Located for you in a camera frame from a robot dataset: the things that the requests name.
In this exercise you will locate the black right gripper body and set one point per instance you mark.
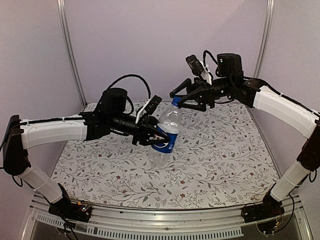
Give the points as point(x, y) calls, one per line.
point(210, 88)

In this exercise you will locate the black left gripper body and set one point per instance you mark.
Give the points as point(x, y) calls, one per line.
point(139, 129)

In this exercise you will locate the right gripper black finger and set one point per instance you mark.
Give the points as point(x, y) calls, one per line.
point(186, 85)
point(189, 102)

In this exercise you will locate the blue label plastic bottle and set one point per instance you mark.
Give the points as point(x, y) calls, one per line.
point(169, 124)

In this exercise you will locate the blue bottle cap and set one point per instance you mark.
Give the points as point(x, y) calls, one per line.
point(175, 101)

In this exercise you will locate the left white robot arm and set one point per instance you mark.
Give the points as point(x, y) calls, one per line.
point(108, 117)

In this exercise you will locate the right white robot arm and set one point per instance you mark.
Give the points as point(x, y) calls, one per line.
point(257, 93)

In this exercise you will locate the floral patterned table mat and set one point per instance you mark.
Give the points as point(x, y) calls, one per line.
point(219, 160)

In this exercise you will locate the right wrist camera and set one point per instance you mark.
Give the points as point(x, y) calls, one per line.
point(199, 69)

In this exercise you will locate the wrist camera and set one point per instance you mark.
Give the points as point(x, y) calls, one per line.
point(148, 108)
point(199, 69)

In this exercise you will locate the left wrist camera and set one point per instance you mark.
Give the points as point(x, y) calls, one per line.
point(148, 108)

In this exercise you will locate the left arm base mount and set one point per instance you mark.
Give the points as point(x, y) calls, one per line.
point(67, 209)

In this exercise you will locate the right aluminium corner post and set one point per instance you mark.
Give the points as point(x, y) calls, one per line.
point(270, 6)

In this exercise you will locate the aluminium corner post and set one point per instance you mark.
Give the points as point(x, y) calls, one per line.
point(61, 7)
point(270, 6)

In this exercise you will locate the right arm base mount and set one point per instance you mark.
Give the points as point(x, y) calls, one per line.
point(253, 212)

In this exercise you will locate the left aluminium corner post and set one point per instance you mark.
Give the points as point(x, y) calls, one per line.
point(61, 7)

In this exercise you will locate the aluminium front rail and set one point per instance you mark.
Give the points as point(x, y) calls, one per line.
point(124, 223)

